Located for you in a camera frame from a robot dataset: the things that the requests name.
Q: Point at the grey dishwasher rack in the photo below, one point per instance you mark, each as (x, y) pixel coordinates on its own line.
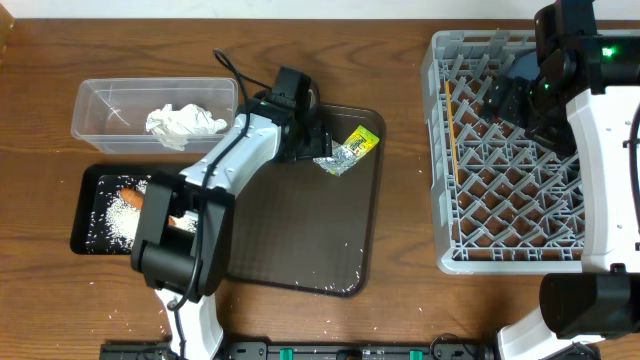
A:
(518, 207)

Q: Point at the white tissue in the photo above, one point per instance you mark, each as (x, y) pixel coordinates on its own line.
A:
(169, 126)
(194, 120)

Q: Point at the brown serving tray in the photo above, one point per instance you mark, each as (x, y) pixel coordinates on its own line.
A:
(299, 227)

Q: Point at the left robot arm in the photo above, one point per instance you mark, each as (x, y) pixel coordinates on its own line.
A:
(184, 232)

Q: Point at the wooden chopstick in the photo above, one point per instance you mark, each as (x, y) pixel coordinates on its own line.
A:
(452, 135)

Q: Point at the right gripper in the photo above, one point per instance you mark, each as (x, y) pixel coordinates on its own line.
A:
(504, 102)

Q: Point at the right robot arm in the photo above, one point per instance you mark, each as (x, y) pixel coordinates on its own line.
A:
(583, 102)

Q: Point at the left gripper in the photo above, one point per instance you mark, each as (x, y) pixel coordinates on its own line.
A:
(322, 146)

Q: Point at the clear plastic bin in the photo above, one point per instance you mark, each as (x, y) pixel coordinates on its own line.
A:
(110, 114)

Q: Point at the black waste tray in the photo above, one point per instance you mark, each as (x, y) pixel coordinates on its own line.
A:
(88, 186)

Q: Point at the pile of white rice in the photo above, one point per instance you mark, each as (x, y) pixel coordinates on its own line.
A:
(112, 223)

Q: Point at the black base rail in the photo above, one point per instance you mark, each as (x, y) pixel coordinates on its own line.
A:
(442, 349)

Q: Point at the green snack wrapper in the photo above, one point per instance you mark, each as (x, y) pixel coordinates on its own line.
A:
(347, 155)

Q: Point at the orange carrot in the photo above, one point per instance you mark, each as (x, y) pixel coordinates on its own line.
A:
(132, 197)

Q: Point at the dark blue plate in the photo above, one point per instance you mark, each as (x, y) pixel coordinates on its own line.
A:
(525, 65)

